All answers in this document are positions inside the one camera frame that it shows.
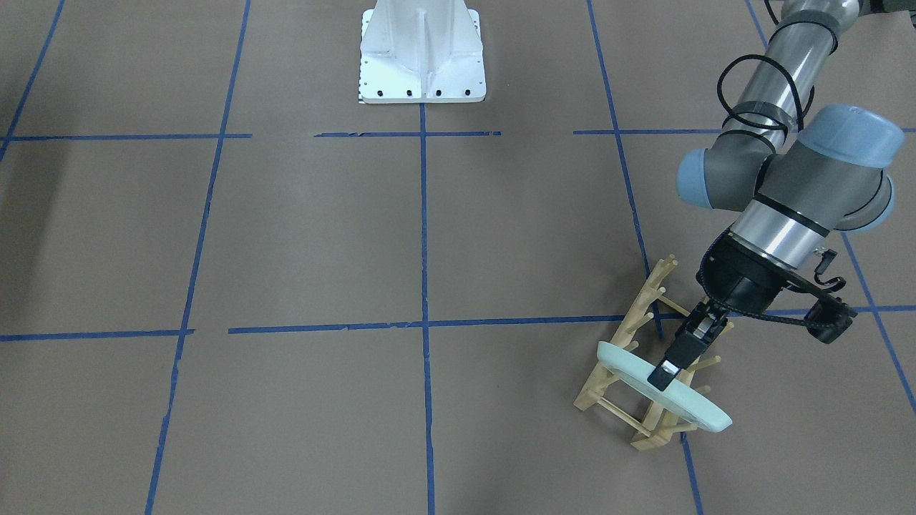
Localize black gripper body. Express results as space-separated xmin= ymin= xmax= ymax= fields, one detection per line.
xmin=696 ymin=237 xmax=789 ymax=316

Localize pale green ceramic plate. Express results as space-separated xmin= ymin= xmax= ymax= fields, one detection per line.
xmin=598 ymin=341 xmax=733 ymax=433

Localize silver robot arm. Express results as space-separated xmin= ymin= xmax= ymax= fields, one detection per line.
xmin=648 ymin=1 xmax=914 ymax=391

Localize wooden dish rack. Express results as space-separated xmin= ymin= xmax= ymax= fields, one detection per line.
xmin=573 ymin=254 xmax=733 ymax=452

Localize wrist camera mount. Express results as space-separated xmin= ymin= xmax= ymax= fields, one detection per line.
xmin=804 ymin=247 xmax=857 ymax=343

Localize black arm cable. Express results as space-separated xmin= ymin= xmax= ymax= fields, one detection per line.
xmin=717 ymin=54 xmax=817 ymax=137

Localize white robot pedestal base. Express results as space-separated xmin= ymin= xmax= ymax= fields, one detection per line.
xmin=358 ymin=1 xmax=487 ymax=104

